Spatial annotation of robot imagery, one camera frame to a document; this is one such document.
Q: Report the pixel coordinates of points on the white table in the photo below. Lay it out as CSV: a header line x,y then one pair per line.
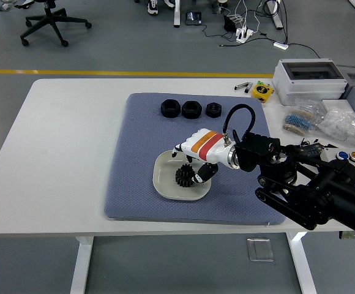
x,y
58,153

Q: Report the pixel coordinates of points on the black office chair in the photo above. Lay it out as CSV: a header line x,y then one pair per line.
x,y
50,18

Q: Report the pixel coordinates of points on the grey-blue textured mat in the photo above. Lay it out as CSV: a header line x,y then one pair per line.
x,y
140,122

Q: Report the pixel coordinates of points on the green terminal strip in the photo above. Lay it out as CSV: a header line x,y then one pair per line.
x,y
352,235

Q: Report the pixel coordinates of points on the white button panel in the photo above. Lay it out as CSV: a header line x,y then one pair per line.
x,y
332,153

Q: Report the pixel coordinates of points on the bag of resistors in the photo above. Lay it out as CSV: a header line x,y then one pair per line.
x,y
298,118

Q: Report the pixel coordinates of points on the white square plate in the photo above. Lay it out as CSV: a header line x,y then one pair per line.
x,y
165,180

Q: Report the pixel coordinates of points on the black power box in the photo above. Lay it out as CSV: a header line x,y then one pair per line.
x,y
230,23

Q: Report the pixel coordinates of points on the yellow tape measure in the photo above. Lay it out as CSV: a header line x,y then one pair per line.
x,y
261,92

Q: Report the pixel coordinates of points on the black desk phone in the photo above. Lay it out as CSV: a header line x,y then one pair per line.
x,y
193,18

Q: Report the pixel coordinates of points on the metal floor socket plate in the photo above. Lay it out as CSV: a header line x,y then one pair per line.
x,y
260,249

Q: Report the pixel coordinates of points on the blue push button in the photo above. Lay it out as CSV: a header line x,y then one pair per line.
x,y
342,155

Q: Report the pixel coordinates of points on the short black and silver tool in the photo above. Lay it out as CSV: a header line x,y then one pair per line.
x,y
248,87

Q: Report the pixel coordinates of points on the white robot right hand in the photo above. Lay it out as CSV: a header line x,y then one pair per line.
x,y
208,145

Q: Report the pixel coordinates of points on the white power strip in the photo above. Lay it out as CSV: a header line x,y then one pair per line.
x,y
244,34

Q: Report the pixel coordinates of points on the clear bag of white parts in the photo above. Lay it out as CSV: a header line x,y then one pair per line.
x,y
346,127

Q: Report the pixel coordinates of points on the person's black-white shoe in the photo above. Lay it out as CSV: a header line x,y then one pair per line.
x,y
153,6
169,3

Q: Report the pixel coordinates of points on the white power adapter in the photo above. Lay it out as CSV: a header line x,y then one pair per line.
x,y
280,45

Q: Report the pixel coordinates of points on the large black hex nut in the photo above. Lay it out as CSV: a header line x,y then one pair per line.
x,y
169,109
191,109

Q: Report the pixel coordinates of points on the black and silver pen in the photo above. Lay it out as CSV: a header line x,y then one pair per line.
x,y
241,86

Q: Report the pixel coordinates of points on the grey electrical enclosure box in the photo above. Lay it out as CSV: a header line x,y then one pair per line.
x,y
309,82

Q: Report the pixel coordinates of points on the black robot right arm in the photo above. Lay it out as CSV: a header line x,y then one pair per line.
x,y
303,186

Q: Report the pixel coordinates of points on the large black gear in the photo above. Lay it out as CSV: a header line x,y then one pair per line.
x,y
183,181

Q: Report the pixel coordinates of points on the small black hex nut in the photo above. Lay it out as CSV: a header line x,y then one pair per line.
x,y
213,110

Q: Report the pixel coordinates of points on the silver metal object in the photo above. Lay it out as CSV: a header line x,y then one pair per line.
x,y
7,5

